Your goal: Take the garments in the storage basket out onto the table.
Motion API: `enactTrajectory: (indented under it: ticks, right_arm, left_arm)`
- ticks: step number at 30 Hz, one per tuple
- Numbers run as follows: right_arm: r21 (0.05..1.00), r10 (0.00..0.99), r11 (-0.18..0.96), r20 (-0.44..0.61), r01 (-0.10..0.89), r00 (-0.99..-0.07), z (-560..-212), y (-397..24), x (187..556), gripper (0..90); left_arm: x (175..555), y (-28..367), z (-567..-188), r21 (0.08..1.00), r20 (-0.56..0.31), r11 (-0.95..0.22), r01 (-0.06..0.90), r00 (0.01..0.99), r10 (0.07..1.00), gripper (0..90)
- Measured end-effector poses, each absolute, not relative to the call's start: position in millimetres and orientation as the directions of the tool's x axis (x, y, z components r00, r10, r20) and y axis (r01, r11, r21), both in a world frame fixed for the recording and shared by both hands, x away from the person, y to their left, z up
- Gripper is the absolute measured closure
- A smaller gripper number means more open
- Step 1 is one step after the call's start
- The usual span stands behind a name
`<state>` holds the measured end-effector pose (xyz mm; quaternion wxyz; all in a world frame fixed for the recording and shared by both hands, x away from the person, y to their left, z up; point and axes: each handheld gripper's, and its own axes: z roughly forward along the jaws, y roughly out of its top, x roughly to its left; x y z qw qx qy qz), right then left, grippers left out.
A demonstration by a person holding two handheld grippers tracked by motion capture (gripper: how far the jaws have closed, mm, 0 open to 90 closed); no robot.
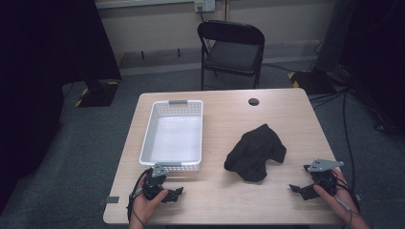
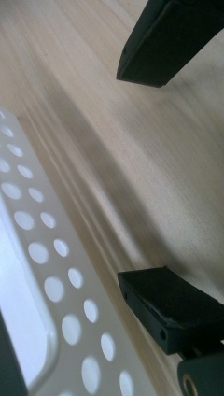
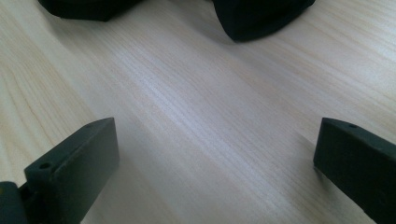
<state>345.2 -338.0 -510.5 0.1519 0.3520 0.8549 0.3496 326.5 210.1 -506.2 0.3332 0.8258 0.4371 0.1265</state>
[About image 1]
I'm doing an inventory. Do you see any grey upright column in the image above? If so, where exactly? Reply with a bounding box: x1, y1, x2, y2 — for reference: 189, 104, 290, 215
314, 0, 358, 73

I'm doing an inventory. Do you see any black folding chair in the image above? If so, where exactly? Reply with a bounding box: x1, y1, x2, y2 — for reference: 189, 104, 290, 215
197, 19, 266, 91

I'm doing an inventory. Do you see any person's right hand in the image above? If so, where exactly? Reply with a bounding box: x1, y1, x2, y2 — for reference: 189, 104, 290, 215
312, 168, 361, 224

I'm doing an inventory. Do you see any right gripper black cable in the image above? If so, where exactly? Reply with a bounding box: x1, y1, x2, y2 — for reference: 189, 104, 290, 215
333, 176, 365, 228

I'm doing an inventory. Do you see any black floor cable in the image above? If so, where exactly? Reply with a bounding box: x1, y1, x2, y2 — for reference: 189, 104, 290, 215
341, 90, 357, 192

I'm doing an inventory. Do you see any person's left hand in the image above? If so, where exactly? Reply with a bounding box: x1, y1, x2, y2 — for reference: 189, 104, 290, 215
129, 176, 169, 225

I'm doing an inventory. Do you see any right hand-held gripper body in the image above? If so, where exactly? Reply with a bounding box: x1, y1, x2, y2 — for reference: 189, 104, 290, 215
303, 158, 345, 197

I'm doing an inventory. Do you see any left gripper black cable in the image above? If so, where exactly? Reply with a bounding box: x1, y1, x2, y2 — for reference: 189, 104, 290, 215
126, 168, 152, 227

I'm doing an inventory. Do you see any white plastic basket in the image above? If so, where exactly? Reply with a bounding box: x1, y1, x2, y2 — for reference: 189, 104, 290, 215
139, 99, 204, 173

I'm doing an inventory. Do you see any black curtain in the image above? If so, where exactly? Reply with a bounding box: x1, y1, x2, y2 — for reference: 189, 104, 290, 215
338, 0, 405, 136
0, 0, 123, 213

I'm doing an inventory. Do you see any white wall outlet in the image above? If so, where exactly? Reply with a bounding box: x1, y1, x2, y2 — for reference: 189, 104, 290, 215
194, 0, 217, 13

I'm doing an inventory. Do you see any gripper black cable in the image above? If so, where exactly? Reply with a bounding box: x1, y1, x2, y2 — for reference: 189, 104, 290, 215
126, 168, 152, 227
333, 176, 365, 228

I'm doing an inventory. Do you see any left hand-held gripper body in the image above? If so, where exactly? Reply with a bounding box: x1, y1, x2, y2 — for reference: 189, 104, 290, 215
141, 163, 171, 201

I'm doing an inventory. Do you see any black cloth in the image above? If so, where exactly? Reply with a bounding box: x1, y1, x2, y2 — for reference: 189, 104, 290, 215
224, 123, 288, 183

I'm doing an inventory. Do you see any black stand base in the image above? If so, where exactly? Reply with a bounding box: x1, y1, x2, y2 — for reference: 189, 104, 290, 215
75, 79, 121, 108
288, 69, 336, 95

